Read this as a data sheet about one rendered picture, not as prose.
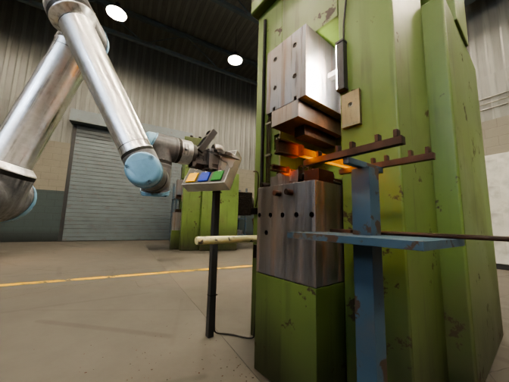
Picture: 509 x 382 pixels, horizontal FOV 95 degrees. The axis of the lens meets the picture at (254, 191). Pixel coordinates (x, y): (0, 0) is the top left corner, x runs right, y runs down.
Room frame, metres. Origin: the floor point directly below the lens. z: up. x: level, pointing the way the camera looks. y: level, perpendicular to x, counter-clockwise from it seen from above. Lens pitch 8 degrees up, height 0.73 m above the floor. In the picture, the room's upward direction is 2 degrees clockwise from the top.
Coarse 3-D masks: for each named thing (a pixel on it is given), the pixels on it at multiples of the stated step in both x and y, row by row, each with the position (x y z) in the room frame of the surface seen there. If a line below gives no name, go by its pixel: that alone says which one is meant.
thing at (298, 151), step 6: (276, 144) 0.69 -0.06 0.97; (282, 144) 0.69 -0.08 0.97; (288, 144) 0.70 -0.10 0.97; (294, 144) 0.71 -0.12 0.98; (276, 150) 0.69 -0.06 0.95; (282, 150) 0.69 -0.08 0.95; (288, 150) 0.70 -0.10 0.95; (294, 150) 0.72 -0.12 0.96; (300, 150) 0.72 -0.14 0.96; (306, 150) 0.74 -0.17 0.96; (288, 156) 0.72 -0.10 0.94; (294, 156) 0.72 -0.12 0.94; (300, 156) 0.73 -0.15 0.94; (306, 156) 0.75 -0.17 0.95; (312, 156) 0.75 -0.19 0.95; (330, 162) 0.82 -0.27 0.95; (336, 162) 0.83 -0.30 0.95; (342, 162) 0.85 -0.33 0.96
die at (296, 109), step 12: (288, 108) 1.19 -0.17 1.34; (300, 108) 1.14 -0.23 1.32; (312, 108) 1.21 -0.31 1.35; (276, 120) 1.25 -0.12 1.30; (288, 120) 1.18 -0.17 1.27; (300, 120) 1.18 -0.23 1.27; (312, 120) 1.21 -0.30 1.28; (324, 120) 1.28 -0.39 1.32; (336, 120) 1.36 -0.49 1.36; (288, 132) 1.35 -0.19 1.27; (324, 132) 1.33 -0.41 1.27; (336, 132) 1.35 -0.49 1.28
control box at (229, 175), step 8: (232, 152) 1.51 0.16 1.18; (240, 160) 1.55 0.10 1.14; (192, 168) 1.58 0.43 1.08; (232, 168) 1.45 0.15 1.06; (224, 176) 1.41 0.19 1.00; (232, 176) 1.46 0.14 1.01; (184, 184) 1.52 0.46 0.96; (192, 184) 1.49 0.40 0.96; (200, 184) 1.47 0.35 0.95; (208, 184) 1.44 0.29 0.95; (216, 184) 1.42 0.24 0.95; (224, 184) 1.40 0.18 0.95
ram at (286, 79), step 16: (304, 32) 1.10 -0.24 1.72; (288, 48) 1.19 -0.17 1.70; (304, 48) 1.10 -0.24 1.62; (320, 48) 1.17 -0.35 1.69; (272, 64) 1.29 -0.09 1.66; (288, 64) 1.19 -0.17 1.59; (304, 64) 1.10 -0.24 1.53; (320, 64) 1.17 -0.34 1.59; (272, 80) 1.29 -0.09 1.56; (288, 80) 1.19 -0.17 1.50; (304, 80) 1.10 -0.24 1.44; (320, 80) 1.17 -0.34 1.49; (272, 96) 1.28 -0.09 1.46; (288, 96) 1.19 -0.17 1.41; (304, 96) 1.11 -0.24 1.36; (320, 96) 1.17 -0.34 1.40; (336, 96) 1.27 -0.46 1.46; (336, 112) 1.27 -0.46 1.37
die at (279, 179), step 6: (276, 174) 1.25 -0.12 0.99; (282, 174) 1.22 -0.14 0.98; (288, 174) 1.18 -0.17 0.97; (294, 174) 1.15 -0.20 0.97; (270, 180) 1.28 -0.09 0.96; (276, 180) 1.25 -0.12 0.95; (282, 180) 1.22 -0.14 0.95; (288, 180) 1.18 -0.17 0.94; (294, 180) 1.15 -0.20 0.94; (300, 180) 1.14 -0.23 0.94; (336, 180) 1.35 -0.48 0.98
